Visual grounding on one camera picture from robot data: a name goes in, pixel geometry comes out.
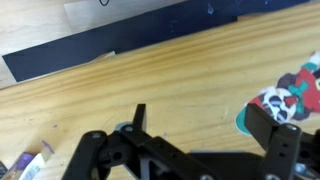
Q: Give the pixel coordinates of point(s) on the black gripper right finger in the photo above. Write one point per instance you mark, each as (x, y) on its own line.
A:
(283, 146)

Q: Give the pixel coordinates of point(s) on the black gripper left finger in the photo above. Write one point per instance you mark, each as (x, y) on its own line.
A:
(156, 150)

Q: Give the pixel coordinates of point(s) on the red teal cartoon sticker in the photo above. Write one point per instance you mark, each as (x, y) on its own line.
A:
(300, 90)

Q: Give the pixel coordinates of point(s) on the dark blue flat board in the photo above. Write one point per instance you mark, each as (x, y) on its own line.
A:
(140, 33)

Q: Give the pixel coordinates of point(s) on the white purple printed packet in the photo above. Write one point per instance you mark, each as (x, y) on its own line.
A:
(26, 166)

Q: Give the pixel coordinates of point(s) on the white paper sheet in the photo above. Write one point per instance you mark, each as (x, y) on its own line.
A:
(93, 13)

